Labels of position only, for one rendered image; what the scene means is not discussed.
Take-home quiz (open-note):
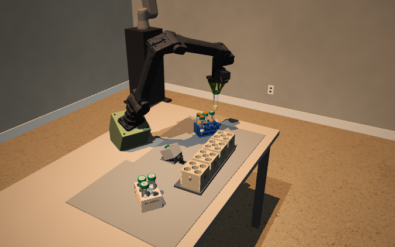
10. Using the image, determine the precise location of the clear tube with dark green cap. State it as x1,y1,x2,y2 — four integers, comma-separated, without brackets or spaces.
138,176,146,192

